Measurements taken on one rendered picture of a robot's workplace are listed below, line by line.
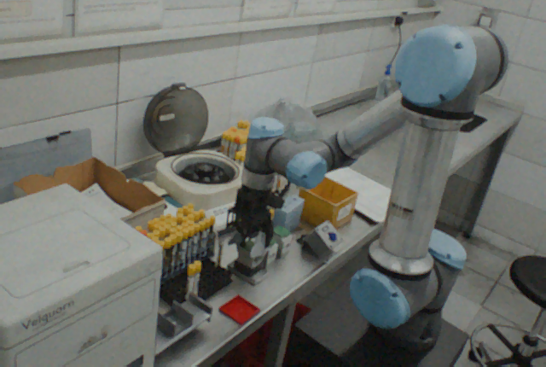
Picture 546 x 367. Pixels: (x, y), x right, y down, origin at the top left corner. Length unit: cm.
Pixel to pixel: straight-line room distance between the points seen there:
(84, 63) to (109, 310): 78
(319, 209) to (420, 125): 76
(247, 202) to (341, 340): 36
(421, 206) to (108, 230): 52
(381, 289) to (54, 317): 53
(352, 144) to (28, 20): 79
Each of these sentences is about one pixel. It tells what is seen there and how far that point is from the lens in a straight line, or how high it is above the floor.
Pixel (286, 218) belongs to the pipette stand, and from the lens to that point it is 146.
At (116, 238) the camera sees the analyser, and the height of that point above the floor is 117.
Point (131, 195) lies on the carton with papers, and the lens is 144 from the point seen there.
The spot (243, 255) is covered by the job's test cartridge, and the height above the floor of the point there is 93.
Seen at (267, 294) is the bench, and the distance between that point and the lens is 132.
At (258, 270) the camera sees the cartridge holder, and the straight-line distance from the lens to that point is 135.
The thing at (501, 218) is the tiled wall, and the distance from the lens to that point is 366.
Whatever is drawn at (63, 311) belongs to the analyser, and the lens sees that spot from 84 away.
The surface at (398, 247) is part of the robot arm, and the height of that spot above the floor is 122.
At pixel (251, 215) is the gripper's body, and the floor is 108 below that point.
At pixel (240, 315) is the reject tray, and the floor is 88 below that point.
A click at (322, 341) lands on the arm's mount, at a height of 95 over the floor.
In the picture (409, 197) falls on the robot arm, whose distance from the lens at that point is 91.
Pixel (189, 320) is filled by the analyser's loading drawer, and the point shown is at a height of 93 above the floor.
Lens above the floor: 170
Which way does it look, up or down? 25 degrees down
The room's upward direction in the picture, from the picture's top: 10 degrees clockwise
